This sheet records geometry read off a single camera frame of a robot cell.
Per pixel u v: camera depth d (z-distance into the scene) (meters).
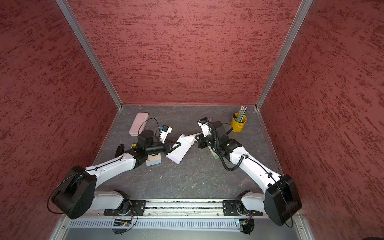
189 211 0.74
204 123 0.70
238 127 0.99
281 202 0.40
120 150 0.92
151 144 0.69
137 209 0.73
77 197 0.42
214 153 0.94
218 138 0.61
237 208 0.66
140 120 1.08
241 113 0.98
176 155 0.80
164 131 0.74
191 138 0.79
